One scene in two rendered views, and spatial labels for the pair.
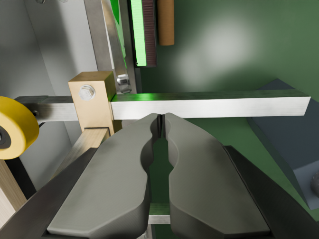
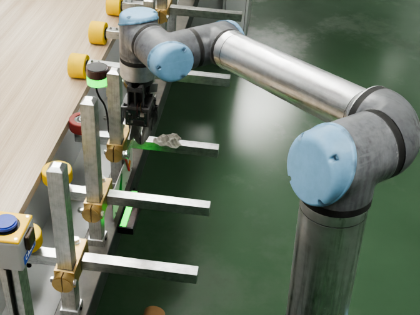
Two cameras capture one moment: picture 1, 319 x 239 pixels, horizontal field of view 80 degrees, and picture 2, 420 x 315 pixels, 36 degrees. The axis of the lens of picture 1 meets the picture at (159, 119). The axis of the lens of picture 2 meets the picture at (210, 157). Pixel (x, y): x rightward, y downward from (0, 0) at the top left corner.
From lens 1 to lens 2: 171 cm
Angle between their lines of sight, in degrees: 83
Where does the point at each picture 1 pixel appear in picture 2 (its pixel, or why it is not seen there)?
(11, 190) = (27, 201)
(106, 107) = (107, 186)
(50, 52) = (49, 232)
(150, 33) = (134, 213)
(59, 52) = not seen: hidden behind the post
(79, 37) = (78, 228)
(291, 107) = (201, 204)
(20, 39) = (43, 210)
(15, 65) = (37, 209)
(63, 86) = not seen: hidden behind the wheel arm
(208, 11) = not seen: outside the picture
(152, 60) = (130, 224)
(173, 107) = (140, 195)
